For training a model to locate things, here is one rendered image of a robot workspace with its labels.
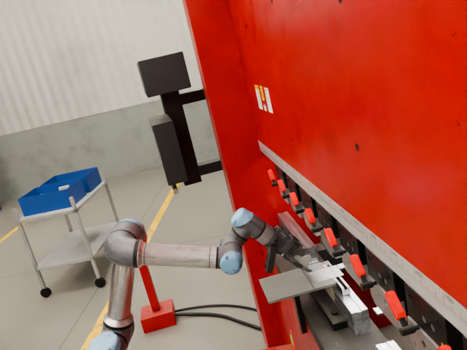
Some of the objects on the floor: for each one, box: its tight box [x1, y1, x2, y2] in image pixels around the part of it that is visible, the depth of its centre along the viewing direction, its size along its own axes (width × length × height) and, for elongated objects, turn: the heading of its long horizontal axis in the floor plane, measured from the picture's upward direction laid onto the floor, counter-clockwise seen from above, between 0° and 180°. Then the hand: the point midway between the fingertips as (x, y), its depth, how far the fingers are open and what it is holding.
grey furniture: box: [12, 170, 120, 298], centre depth 466 cm, size 90×67×95 cm
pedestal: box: [139, 224, 177, 334], centre depth 340 cm, size 20×25×83 cm
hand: (306, 268), depth 171 cm, fingers open, 4 cm apart
